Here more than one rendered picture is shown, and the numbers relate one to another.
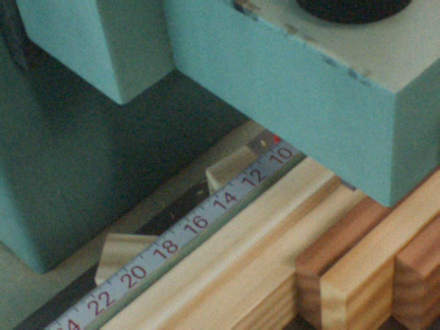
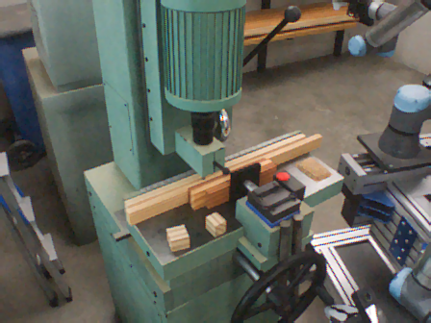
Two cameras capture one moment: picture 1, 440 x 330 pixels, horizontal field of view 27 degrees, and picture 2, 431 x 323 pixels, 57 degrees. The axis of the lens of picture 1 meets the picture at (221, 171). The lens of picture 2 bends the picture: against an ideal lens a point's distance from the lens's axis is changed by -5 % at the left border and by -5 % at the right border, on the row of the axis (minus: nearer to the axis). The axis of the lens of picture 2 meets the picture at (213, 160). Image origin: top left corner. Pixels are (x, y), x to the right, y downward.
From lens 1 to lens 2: 67 cm
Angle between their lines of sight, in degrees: 13
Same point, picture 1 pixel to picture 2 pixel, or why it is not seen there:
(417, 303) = (208, 201)
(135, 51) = (167, 145)
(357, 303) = (196, 197)
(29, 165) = (145, 168)
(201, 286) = (169, 188)
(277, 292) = (184, 193)
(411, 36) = (208, 148)
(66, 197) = (150, 179)
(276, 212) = (188, 181)
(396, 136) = (202, 162)
